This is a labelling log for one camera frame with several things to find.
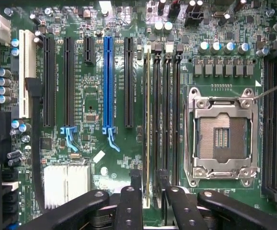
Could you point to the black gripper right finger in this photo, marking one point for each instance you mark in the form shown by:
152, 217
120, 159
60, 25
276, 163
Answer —
184, 210

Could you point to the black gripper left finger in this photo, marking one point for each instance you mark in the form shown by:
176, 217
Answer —
129, 210

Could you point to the black RAM slot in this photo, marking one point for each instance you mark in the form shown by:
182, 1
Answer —
176, 107
156, 107
166, 107
268, 124
276, 124

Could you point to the RAM memory stick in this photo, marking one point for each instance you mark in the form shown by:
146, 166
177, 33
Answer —
144, 107

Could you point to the silver finned chipset heatsink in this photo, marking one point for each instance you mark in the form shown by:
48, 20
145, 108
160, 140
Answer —
66, 184

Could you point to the silver CPU socket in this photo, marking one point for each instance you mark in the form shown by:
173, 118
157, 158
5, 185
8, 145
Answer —
222, 139

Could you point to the green PC motherboard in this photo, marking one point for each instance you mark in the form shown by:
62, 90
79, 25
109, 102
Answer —
95, 100

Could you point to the black SATA port block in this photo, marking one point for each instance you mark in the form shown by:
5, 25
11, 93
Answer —
10, 191

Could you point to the long black expansion slot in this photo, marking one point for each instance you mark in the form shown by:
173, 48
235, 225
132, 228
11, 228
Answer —
129, 83
49, 83

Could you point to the black expansion slot blue latch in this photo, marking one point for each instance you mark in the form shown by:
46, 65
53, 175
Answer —
69, 83

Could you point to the thin metal locking lever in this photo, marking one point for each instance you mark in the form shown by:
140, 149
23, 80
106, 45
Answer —
272, 89

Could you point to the silver can capacitor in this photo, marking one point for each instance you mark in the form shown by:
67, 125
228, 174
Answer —
3, 90
3, 82
203, 47
215, 47
3, 99
167, 26
3, 72
243, 48
229, 47
158, 26

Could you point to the short black expansion slot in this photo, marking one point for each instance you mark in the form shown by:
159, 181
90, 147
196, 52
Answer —
89, 50

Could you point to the white PCI expansion slot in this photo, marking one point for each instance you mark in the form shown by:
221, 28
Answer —
24, 72

